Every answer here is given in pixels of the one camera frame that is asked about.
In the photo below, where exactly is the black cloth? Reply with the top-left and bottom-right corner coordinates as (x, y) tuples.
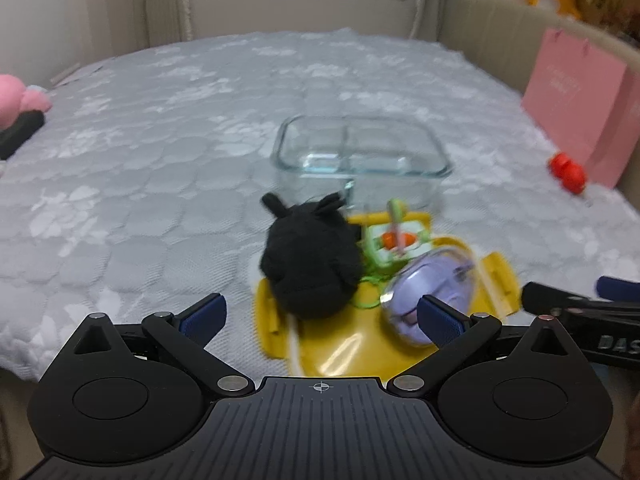
(0, 110), (46, 161)

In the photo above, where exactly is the dried flower bouquet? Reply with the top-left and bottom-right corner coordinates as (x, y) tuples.
(580, 0), (640, 41)

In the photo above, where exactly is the green and pink toy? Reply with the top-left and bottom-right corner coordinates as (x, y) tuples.
(350, 197), (433, 311)

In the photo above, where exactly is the clear glass food container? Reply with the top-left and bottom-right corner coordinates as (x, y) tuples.
(270, 114), (455, 221)

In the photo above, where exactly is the yellow container lid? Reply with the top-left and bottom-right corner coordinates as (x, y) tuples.
(252, 210), (518, 378)

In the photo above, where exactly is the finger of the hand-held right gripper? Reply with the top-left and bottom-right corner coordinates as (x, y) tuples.
(520, 281), (640, 318)
(594, 275), (640, 305)

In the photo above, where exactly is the red toy keychain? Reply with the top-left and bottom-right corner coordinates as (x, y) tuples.
(547, 151), (591, 196)

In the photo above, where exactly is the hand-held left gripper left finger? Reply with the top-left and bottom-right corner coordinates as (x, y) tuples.
(72, 292), (257, 398)

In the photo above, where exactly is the black plush toy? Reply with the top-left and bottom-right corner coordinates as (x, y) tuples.
(257, 191), (366, 321)

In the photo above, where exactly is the pink plush toy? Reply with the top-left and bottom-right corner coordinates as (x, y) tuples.
(0, 74), (53, 131)

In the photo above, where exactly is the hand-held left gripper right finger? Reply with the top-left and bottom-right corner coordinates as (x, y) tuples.
(385, 295), (571, 401)

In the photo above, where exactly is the grey quilted mattress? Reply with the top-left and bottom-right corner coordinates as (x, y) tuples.
(0, 27), (640, 386)

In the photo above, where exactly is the round purple case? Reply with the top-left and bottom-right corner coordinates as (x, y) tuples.
(380, 247), (478, 348)

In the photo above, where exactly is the pink paper bag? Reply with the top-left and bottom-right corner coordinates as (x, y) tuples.
(520, 27), (640, 188)

